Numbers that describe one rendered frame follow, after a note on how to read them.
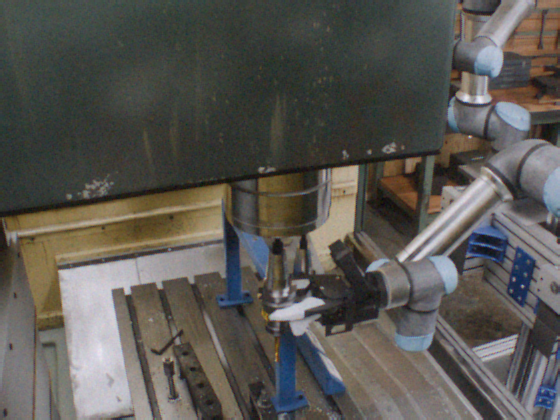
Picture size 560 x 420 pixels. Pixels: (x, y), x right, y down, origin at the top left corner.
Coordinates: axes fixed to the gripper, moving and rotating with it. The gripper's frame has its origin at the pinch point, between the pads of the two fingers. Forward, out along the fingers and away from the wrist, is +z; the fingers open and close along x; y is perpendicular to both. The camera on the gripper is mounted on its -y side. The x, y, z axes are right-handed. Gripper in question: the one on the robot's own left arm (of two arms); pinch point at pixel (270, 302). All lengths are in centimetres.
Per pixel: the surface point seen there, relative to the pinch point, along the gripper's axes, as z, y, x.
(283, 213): 0.8, -20.6, -7.9
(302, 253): -13.4, 5.2, 20.5
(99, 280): 29, 52, 94
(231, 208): 6.7, -19.6, -2.4
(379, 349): -50, 62, 45
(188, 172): 14.3, -30.6, -12.6
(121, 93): 21.4, -41.1, -12.5
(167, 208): 3, 32, 100
